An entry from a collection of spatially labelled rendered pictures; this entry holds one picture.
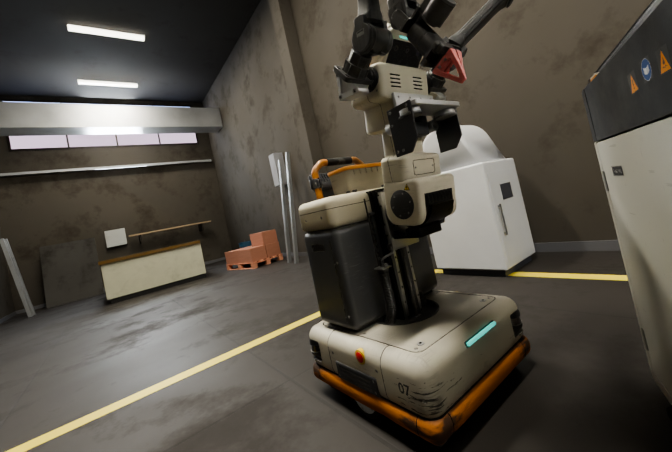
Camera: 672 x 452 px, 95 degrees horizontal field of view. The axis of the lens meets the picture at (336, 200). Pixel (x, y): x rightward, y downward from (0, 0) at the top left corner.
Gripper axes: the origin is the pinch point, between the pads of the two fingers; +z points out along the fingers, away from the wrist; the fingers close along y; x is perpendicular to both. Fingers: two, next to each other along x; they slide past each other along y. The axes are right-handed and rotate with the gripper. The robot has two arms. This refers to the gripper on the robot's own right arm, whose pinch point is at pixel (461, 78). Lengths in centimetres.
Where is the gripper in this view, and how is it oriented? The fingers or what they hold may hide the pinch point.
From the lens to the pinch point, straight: 84.4
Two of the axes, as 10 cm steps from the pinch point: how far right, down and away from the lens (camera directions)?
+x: -4.2, 5.8, 7.0
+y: 7.9, -1.5, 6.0
